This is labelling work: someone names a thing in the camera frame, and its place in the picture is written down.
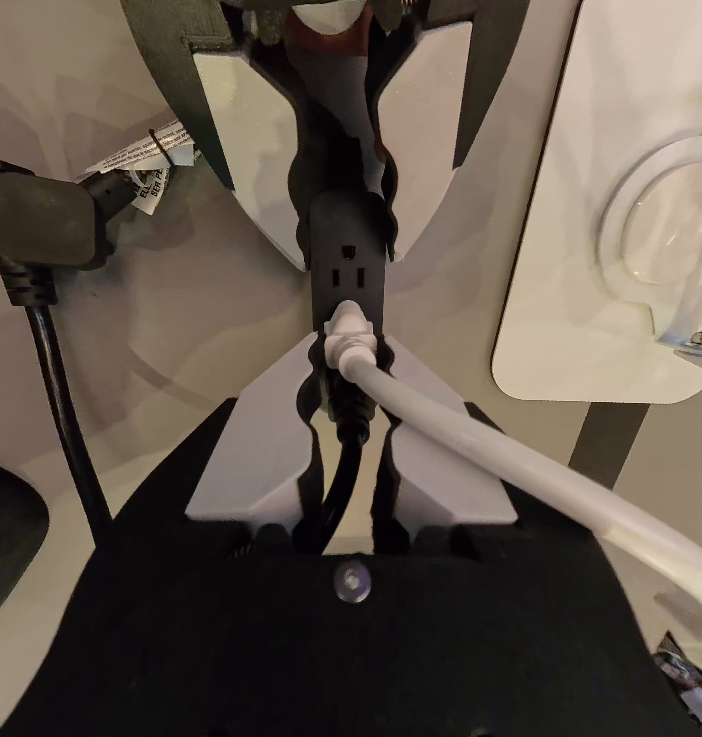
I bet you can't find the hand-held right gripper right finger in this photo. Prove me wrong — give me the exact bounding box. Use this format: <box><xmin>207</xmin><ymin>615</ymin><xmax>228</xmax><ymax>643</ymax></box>
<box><xmin>373</xmin><ymin>335</ymin><xmax>517</xmax><ymax>552</ymax></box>

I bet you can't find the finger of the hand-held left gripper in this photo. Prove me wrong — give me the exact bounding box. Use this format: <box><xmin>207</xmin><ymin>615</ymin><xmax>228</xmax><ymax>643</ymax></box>
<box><xmin>374</xmin><ymin>20</ymin><xmax>475</xmax><ymax>263</ymax></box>
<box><xmin>191</xmin><ymin>51</ymin><xmax>311</xmax><ymax>271</ymax></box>

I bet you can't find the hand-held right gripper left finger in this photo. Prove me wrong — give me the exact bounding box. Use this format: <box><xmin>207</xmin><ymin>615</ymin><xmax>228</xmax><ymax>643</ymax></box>
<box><xmin>184</xmin><ymin>332</ymin><xmax>326</xmax><ymax>550</ymax></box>

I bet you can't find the white power cord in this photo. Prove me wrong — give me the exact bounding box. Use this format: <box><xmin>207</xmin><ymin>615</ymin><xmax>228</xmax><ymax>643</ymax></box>
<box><xmin>339</xmin><ymin>354</ymin><xmax>702</xmax><ymax>623</ymax></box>

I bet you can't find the black braided strip cable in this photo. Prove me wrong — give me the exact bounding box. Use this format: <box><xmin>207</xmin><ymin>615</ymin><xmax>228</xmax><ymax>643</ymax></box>
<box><xmin>296</xmin><ymin>35</ymin><xmax>381</xmax><ymax>199</ymax></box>

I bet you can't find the black power cord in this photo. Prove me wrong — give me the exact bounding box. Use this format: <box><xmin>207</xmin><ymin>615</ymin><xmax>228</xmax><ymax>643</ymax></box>
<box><xmin>26</xmin><ymin>305</ymin><xmax>368</xmax><ymax>555</ymax></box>

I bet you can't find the black power plug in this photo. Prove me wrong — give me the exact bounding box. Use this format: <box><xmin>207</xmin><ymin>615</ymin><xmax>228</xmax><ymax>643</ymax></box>
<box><xmin>325</xmin><ymin>368</ymin><xmax>377</xmax><ymax>444</ymax></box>

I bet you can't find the white power plug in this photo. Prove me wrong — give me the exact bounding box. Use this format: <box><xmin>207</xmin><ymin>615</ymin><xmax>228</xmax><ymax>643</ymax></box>
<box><xmin>323</xmin><ymin>299</ymin><xmax>379</xmax><ymax>369</ymax></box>

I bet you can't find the black flat strip plug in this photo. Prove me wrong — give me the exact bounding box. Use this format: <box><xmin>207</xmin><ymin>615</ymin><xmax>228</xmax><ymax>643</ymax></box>
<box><xmin>0</xmin><ymin>158</ymin><xmax>139</xmax><ymax>271</ymax></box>

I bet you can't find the black mesh pad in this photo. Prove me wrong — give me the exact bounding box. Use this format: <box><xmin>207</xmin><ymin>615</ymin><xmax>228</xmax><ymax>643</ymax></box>
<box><xmin>0</xmin><ymin>459</ymin><xmax>51</xmax><ymax>624</ymax></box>

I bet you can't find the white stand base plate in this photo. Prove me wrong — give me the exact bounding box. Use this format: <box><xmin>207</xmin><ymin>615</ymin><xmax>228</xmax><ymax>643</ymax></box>
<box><xmin>491</xmin><ymin>0</ymin><xmax>702</xmax><ymax>404</ymax></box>

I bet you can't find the black cord connector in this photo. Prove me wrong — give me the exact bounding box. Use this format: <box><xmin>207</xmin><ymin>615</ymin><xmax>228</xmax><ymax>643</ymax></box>
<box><xmin>0</xmin><ymin>242</ymin><xmax>58</xmax><ymax>310</ymax></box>

